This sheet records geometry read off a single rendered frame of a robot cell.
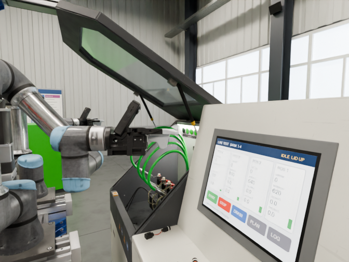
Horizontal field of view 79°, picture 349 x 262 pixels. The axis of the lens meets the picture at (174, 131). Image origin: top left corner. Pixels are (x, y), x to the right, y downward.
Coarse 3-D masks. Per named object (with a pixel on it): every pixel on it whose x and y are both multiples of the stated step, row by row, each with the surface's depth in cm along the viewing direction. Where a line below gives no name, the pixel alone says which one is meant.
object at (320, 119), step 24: (216, 120) 90; (240, 120) 76; (264, 120) 67; (288, 120) 59; (312, 120) 53; (336, 120) 48; (192, 168) 99; (336, 168) 46; (192, 192) 95; (336, 192) 45; (192, 216) 91; (336, 216) 45; (192, 240) 88; (216, 240) 75; (336, 240) 44
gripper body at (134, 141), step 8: (112, 128) 63; (128, 128) 62; (136, 128) 60; (112, 136) 62; (120, 136) 63; (128, 136) 60; (136, 136) 61; (144, 136) 61; (112, 144) 62; (120, 144) 62; (128, 144) 60; (136, 144) 60; (144, 144) 60; (112, 152) 62; (120, 152) 63; (128, 152) 60; (136, 152) 61; (144, 152) 60
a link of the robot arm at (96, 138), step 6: (96, 126) 62; (102, 126) 62; (90, 132) 60; (96, 132) 60; (102, 132) 60; (90, 138) 59; (96, 138) 60; (102, 138) 59; (90, 144) 59; (96, 144) 60; (102, 144) 60; (96, 150) 61; (102, 150) 62
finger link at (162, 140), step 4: (164, 132) 61; (168, 132) 61; (172, 132) 62; (176, 132) 62; (148, 136) 61; (152, 136) 61; (156, 136) 61; (160, 136) 61; (164, 136) 62; (168, 136) 62; (152, 140) 61; (156, 140) 61; (160, 140) 61; (164, 140) 61; (160, 144) 61; (164, 144) 61; (160, 148) 61; (164, 148) 61
